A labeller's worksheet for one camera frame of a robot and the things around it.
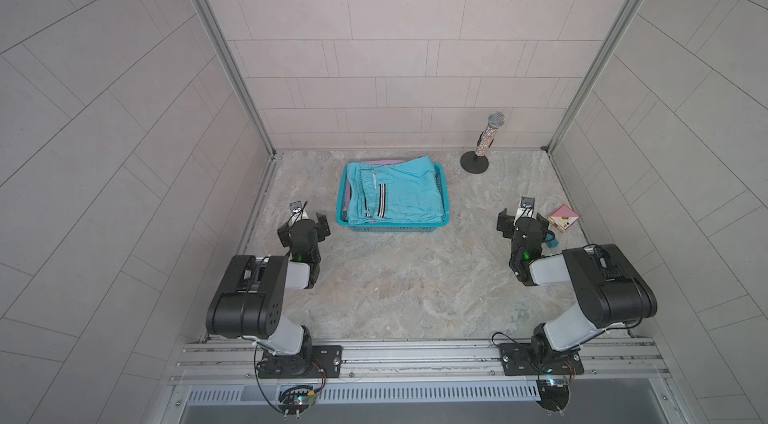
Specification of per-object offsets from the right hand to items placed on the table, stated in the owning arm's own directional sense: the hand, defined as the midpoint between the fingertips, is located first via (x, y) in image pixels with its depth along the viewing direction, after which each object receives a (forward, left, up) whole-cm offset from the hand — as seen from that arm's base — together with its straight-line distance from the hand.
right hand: (520, 208), depth 94 cm
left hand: (+2, +67, +2) cm, 67 cm away
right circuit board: (-47, +6, -7) cm, 48 cm away
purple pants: (+16, +43, +9) cm, 46 cm away
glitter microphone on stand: (+24, +8, -3) cm, 26 cm away
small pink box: (-2, -15, -5) cm, 15 cm away
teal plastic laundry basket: (-5, +41, +2) cm, 41 cm away
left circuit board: (-45, +64, -2) cm, 78 cm away
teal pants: (+5, +35, +6) cm, 36 cm away
